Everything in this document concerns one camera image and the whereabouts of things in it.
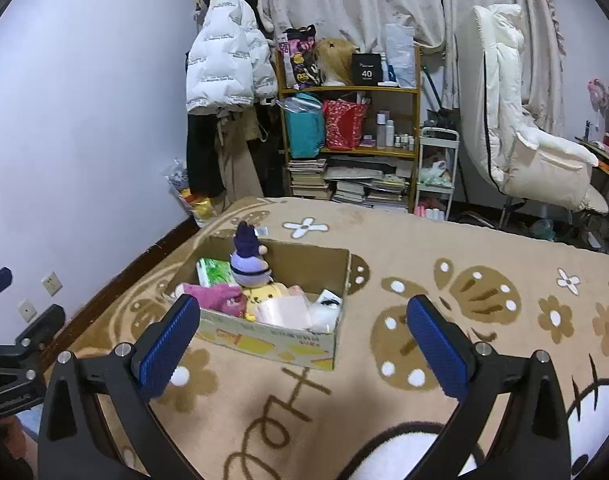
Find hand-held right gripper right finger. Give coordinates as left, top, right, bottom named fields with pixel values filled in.
left=405, top=294, right=571, bottom=480

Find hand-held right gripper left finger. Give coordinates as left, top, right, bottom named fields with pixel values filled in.
left=37, top=294, right=201, bottom=480

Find purple bear plush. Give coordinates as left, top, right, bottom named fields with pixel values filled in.
left=172, top=282, right=248, bottom=317

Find green tissue pack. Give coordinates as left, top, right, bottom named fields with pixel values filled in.
left=196, top=258, right=238, bottom=288

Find printed cardboard box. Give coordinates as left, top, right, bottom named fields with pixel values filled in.
left=167, top=232, right=352, bottom=372

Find yellow plush toy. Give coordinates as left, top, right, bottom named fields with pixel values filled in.
left=242, top=281, right=291, bottom=322

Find lavender-haired doll plush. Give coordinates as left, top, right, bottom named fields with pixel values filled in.
left=229, top=221, right=274, bottom=288

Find white fluffy plush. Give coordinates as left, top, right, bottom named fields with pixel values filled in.
left=309, top=289, right=344, bottom=333

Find pink swirl roll plush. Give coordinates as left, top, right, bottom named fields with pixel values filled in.
left=257, top=295, right=312, bottom=329

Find beige printed blanket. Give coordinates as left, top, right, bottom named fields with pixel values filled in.
left=39, top=196, right=609, bottom=480

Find plastic bag of goods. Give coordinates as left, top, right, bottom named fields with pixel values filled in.
left=164, top=159, right=221, bottom=227

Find white trolley cart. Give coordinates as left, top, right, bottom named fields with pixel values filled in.
left=413, top=127, right=460, bottom=222

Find pile of magazines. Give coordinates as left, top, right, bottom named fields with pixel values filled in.
left=327, top=157, right=413, bottom=210

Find black hanging garment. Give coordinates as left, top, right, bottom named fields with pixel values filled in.
left=187, top=110, right=226, bottom=199

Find beige hanging coat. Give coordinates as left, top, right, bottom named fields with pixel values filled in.
left=217, top=107, right=266, bottom=202

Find stack of books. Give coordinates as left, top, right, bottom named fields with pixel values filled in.
left=288, top=159, right=333, bottom=200

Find wooden shelf unit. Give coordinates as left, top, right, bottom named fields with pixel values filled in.
left=276, top=47, right=421, bottom=214

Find row of cosmetic bottles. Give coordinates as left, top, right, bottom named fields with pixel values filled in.
left=363, top=111, right=416, bottom=150

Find cream padded chair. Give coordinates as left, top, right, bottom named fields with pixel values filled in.
left=457, top=4, right=609, bottom=215

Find red patterned bag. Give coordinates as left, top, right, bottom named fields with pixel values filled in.
left=321, top=100, right=369, bottom=151

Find cluttered desk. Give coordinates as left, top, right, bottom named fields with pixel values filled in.
left=574, top=132, right=609, bottom=188

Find teal bag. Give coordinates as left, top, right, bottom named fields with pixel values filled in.
left=284, top=92, right=326, bottom=159

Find black box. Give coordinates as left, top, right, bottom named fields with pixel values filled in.
left=351, top=52, right=384, bottom=86

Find white puffer jacket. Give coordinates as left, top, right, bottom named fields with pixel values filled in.
left=185, top=0, right=279, bottom=113

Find clear plastic bag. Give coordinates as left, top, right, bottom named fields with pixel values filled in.
left=383, top=23, right=416, bottom=89

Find pink desk fan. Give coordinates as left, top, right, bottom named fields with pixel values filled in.
left=587, top=78, right=609, bottom=112

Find blonde wig head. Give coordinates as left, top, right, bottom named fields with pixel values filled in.
left=314, top=37, right=360, bottom=87

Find black patterned bag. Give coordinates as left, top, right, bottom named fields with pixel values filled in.
left=282, top=24, right=325, bottom=88

